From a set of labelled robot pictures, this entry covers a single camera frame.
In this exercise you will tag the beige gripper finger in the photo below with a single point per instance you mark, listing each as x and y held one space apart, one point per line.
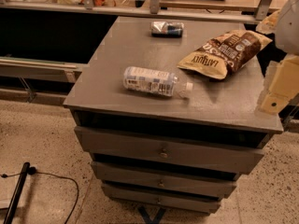
281 84

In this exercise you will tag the blue label plastic bottle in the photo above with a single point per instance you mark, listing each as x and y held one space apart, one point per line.
155 82

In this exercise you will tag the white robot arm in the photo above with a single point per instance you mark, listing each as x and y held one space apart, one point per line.
287 28

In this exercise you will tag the crushed redbull can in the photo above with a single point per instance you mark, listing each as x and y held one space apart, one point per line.
167 28

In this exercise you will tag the brown yellow chip bag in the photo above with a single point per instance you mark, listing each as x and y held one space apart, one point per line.
225 54

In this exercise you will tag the top grey drawer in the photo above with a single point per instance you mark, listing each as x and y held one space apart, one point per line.
230 159

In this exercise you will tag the grey drawer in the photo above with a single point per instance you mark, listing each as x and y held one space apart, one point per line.
230 159
160 198
162 180

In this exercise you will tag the grey drawer cabinet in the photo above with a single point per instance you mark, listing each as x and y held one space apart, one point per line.
217 112

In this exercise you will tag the middle grey drawer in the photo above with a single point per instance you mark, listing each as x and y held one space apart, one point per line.
162 180

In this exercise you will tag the bottom grey drawer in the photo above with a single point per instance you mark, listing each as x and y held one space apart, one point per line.
160 198

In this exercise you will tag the black pole on floor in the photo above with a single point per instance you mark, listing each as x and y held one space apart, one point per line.
17 193

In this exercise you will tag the metal rail frame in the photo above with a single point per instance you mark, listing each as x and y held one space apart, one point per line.
244 11

